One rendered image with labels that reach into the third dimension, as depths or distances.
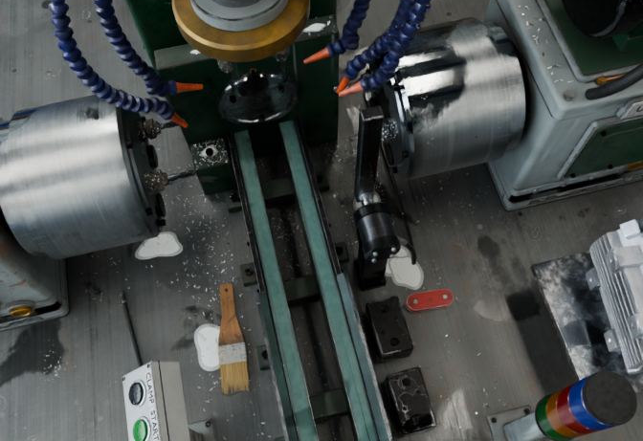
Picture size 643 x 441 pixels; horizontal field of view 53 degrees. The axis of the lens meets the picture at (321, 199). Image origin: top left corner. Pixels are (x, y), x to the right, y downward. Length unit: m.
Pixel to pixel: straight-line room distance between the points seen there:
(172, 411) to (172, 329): 0.33
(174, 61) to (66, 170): 0.24
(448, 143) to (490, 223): 0.32
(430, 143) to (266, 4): 0.35
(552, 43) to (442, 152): 0.24
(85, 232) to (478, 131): 0.63
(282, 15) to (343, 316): 0.51
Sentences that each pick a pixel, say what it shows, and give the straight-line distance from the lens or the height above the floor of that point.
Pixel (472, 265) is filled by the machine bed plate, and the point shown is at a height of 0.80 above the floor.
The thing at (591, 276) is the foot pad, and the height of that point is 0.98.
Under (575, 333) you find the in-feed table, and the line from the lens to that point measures 1.15.
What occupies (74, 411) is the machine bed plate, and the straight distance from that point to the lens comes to 1.26.
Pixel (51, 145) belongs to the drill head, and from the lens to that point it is 1.02.
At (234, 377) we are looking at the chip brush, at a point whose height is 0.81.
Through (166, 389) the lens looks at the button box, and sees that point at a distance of 0.93.
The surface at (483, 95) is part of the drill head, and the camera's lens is 1.03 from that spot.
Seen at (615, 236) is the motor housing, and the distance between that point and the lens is 1.08.
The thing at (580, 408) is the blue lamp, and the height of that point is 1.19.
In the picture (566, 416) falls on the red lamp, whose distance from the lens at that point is 0.88.
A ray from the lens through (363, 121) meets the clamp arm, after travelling 0.85.
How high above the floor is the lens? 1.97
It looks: 64 degrees down
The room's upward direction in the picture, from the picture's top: 2 degrees counter-clockwise
